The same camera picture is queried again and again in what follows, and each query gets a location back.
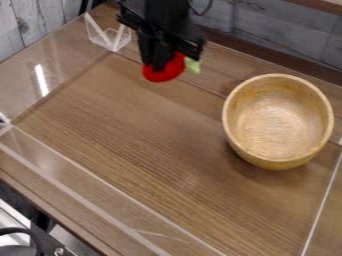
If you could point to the red felt strawberry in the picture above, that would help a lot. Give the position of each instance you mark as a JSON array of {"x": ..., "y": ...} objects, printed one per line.
[{"x": 174, "y": 68}]

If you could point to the black metal table bracket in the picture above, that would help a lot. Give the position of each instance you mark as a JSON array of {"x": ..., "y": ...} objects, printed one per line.
[{"x": 50, "y": 245}]

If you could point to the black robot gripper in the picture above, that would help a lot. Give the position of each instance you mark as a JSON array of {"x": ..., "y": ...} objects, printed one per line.
[{"x": 166, "y": 19}]

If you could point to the clear acrylic tray wall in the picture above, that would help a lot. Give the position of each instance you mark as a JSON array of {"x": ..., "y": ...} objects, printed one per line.
[{"x": 125, "y": 159}]

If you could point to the light wooden bowl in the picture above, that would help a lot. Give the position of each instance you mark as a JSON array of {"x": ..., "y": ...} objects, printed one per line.
[{"x": 279, "y": 121}]

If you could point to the clear acrylic corner bracket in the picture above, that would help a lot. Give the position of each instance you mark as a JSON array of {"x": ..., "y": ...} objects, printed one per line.
[{"x": 112, "y": 39}]

